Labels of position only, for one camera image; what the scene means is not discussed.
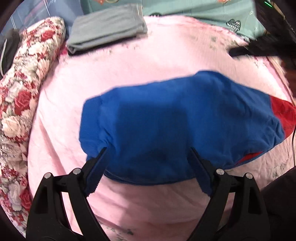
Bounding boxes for blue and red pants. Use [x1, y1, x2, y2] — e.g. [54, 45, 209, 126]
[79, 70, 296, 186]

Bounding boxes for person's dark clothing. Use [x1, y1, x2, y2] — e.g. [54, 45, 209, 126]
[261, 170, 296, 241]

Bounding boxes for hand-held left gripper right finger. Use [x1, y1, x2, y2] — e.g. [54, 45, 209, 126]
[190, 147, 271, 241]

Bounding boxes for folded grey pants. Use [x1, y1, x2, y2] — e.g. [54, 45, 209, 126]
[67, 3, 148, 56]

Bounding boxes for teal heart print quilt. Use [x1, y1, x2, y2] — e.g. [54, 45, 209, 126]
[79, 0, 266, 43]

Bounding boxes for pink floral bed sheet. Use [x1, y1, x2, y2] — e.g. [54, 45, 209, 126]
[26, 15, 296, 241]

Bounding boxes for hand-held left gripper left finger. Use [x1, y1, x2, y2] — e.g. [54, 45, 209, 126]
[26, 147, 110, 241]

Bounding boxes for purple-blue pillow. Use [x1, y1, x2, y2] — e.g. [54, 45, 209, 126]
[7, 0, 81, 35]

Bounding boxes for dark folded garment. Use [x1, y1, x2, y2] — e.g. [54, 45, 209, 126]
[0, 29, 21, 77]

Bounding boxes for floral red white quilt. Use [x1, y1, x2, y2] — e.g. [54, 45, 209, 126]
[0, 17, 66, 238]

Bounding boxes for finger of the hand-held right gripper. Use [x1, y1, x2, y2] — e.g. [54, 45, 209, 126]
[228, 45, 257, 58]

